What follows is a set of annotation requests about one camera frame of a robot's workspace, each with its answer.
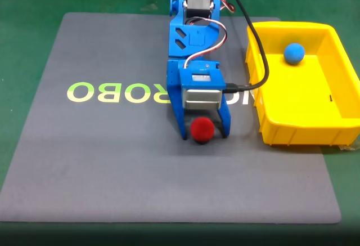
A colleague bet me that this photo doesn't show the red ball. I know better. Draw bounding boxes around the red ball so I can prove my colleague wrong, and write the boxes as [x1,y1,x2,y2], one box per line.
[190,117,215,145]

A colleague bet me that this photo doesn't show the yellow plastic bin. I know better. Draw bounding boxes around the yellow plastic bin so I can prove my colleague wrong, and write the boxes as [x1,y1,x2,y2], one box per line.
[245,21,360,146]

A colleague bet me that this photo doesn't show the blue ball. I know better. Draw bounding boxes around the blue ball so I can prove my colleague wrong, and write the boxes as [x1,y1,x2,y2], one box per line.
[283,42,305,65]

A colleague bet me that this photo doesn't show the grey mat with lettering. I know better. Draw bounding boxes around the grey mat with lettering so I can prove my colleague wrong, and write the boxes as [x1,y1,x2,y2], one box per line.
[0,12,342,224]

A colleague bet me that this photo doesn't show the clear plastic wrapper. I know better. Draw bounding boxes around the clear plastic wrapper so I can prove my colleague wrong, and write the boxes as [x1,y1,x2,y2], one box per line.
[339,144,360,153]

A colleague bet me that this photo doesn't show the silver and blue camera box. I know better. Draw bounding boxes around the silver and blue camera box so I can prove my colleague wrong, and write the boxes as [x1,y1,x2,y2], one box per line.
[179,68,227,111]

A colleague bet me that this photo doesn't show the black camera cable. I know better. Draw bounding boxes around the black camera cable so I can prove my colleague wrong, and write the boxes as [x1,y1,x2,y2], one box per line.
[223,0,270,93]

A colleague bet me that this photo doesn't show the white and red servo cable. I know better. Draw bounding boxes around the white and red servo cable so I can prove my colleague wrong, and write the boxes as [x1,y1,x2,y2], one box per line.
[220,0,237,14]
[182,16,228,69]

